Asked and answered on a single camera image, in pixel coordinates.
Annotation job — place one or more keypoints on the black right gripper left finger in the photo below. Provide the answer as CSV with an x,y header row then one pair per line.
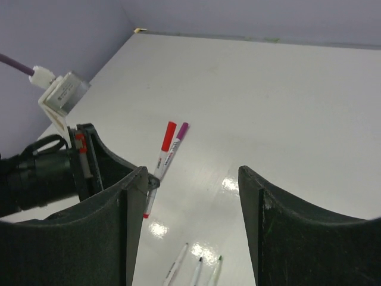
x,y
94,242

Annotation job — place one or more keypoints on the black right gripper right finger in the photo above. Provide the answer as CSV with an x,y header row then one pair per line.
x,y
294,242

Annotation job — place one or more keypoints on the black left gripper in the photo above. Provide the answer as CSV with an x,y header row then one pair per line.
x,y
52,169

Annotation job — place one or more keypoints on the red whiteboard marker pen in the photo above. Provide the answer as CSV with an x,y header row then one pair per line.
x,y
171,127

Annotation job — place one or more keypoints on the yellow whiteboard marker pen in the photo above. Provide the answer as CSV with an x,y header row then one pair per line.
x,y
175,266

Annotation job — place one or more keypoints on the purple whiteboard marker pen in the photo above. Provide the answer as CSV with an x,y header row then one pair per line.
x,y
174,147

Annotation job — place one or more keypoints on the green whiteboard marker pen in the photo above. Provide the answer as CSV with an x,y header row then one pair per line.
x,y
213,281

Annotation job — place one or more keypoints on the blue whiteboard marker pen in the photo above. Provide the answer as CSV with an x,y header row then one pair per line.
x,y
197,272

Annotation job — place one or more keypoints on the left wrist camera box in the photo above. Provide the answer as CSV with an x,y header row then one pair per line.
x,y
61,97

